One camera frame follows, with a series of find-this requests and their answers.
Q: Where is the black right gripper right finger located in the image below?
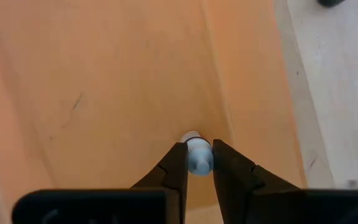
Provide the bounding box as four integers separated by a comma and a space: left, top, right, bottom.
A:
213, 138, 358, 224

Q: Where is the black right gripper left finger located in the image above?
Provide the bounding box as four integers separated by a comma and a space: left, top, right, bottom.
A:
11, 142, 189, 224

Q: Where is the translucent orange plastic bin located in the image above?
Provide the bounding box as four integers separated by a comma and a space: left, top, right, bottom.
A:
0, 0, 308, 224

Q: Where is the white globe table lamp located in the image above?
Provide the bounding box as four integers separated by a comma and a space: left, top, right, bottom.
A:
317, 0, 347, 9

